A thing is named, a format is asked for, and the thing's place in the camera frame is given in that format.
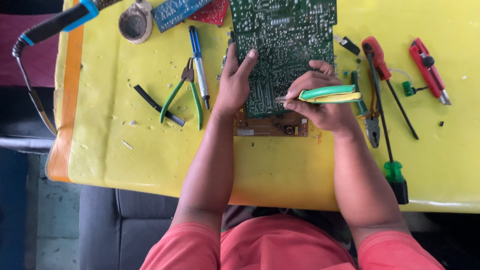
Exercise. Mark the red utility knife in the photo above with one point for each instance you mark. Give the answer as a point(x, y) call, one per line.
point(427, 69)

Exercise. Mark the blue desoldering pump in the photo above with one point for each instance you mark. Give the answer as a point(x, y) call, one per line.
point(200, 67)

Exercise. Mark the person's red shirt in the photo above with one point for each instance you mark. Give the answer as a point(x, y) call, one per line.
point(277, 247)

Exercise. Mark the large green circuit board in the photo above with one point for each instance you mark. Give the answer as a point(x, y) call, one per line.
point(285, 37)

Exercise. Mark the grey metal bar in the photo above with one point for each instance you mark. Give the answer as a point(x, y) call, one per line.
point(26, 144)

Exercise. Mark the dirty round flux tin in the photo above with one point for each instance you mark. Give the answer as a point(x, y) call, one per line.
point(133, 24)

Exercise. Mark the black blue soldering iron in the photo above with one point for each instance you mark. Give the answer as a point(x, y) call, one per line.
point(56, 24)

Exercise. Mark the red circuit board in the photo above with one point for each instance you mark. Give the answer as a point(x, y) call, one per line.
point(212, 11)

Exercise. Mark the dark grey chair seat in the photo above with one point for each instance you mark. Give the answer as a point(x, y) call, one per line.
point(123, 228)

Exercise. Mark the person's left hand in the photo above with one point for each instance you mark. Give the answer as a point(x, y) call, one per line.
point(230, 90)

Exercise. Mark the orange tape strip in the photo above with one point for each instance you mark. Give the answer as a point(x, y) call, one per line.
point(69, 93)

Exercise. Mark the person's right hand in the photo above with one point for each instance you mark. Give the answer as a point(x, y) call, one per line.
point(332, 114)

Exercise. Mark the small black component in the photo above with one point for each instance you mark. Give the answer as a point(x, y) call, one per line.
point(348, 45)

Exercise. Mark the black plastic strip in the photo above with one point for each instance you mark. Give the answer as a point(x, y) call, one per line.
point(157, 105)

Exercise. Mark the white plastic sliver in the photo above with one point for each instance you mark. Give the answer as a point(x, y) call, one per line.
point(127, 144)

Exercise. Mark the blue circuit board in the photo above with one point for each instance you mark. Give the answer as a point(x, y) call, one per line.
point(174, 11)

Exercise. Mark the brown circuit board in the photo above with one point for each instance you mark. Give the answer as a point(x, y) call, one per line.
point(270, 126)

